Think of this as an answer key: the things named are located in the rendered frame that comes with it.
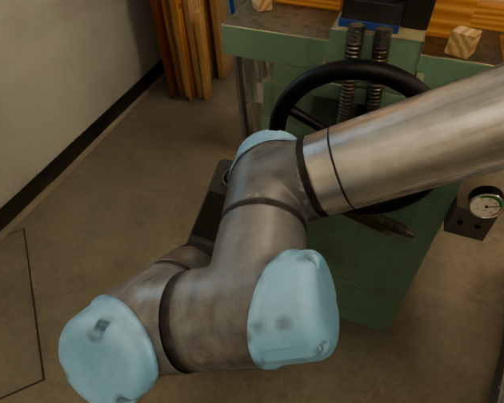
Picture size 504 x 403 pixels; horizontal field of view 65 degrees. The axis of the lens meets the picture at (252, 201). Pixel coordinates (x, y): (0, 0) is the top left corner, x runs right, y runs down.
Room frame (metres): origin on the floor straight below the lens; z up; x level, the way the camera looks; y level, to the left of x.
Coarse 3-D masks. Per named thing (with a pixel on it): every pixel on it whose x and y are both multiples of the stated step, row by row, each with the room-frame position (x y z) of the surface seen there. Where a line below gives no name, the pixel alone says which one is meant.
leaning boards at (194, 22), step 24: (168, 0) 2.13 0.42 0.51; (192, 0) 2.11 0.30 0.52; (216, 0) 2.29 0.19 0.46; (168, 24) 2.09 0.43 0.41; (192, 24) 2.07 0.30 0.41; (216, 24) 2.28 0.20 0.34; (168, 48) 2.10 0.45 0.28; (192, 48) 2.06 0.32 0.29; (216, 48) 2.28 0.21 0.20; (168, 72) 2.05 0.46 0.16; (192, 72) 2.07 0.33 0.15; (192, 96) 2.03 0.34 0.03
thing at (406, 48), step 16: (336, 32) 0.62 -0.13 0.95; (368, 32) 0.60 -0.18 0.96; (400, 32) 0.60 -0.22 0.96; (416, 32) 0.60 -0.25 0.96; (336, 48) 0.61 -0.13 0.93; (368, 48) 0.60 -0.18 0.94; (400, 48) 0.58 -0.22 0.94; (416, 48) 0.57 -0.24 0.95; (400, 64) 0.58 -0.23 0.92; (416, 64) 0.57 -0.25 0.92
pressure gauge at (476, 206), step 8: (472, 192) 0.56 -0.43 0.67; (480, 192) 0.54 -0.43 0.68; (488, 192) 0.54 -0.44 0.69; (496, 192) 0.54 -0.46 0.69; (472, 200) 0.54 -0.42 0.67; (480, 200) 0.53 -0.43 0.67; (488, 200) 0.53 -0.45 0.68; (496, 200) 0.53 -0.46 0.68; (472, 208) 0.54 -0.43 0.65; (480, 208) 0.53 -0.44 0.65; (488, 208) 0.53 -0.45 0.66; (496, 208) 0.52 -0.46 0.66; (480, 216) 0.53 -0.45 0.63; (488, 216) 0.52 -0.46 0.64; (496, 216) 0.52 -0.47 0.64
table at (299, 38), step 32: (224, 32) 0.79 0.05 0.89; (256, 32) 0.76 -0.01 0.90; (288, 32) 0.75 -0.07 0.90; (320, 32) 0.75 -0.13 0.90; (288, 64) 0.74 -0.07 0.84; (320, 64) 0.72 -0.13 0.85; (448, 64) 0.64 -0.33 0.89; (480, 64) 0.62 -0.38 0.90; (320, 96) 0.62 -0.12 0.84; (384, 96) 0.58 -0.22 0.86
